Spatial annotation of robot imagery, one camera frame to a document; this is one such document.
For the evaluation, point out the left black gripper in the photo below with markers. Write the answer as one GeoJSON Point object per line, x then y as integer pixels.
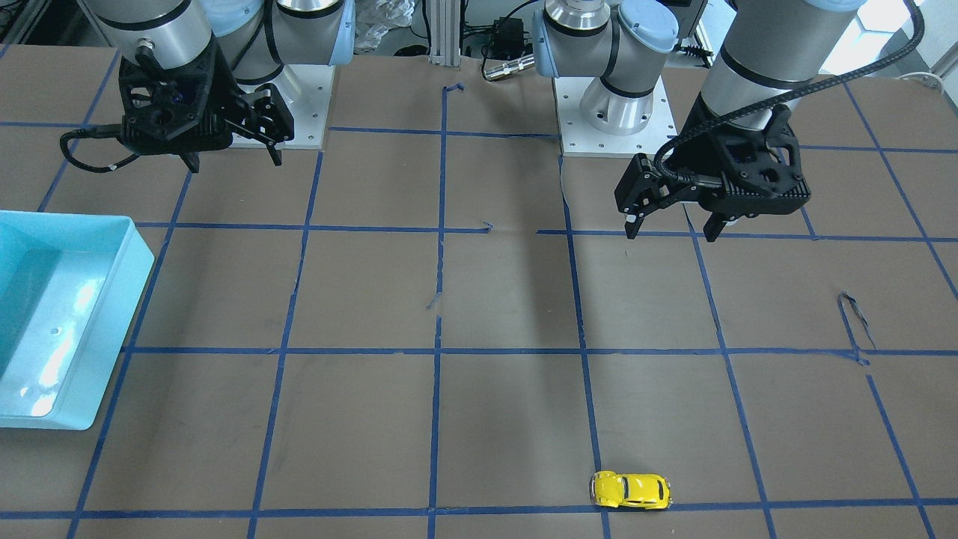
{"type": "Point", "coordinates": [693, 144]}

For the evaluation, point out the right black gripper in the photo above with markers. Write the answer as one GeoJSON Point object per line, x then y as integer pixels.
{"type": "Point", "coordinates": [227, 93]}

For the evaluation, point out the yellow beetle toy car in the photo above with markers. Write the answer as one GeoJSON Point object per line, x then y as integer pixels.
{"type": "Point", "coordinates": [647, 491]}

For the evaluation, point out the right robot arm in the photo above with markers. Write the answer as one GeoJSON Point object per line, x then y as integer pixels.
{"type": "Point", "coordinates": [255, 36]}

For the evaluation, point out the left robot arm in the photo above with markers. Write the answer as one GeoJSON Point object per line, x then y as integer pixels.
{"type": "Point", "coordinates": [736, 155]}

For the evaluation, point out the light blue plastic bin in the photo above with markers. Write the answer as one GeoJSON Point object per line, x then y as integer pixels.
{"type": "Point", "coordinates": [70, 285]}

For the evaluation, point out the black power adapter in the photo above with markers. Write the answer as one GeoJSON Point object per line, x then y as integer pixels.
{"type": "Point", "coordinates": [508, 38]}

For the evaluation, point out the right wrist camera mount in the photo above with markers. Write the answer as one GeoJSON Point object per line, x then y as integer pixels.
{"type": "Point", "coordinates": [176, 115]}

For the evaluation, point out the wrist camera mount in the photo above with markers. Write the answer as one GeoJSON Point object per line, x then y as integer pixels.
{"type": "Point", "coordinates": [176, 115]}
{"type": "Point", "coordinates": [756, 172]}

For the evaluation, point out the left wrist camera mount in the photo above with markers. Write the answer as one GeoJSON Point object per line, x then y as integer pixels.
{"type": "Point", "coordinates": [756, 172]}

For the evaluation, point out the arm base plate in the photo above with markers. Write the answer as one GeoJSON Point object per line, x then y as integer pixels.
{"type": "Point", "coordinates": [594, 122]}
{"type": "Point", "coordinates": [307, 90]}

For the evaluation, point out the aluminium frame post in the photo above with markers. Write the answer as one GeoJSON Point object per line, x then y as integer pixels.
{"type": "Point", "coordinates": [445, 32]}

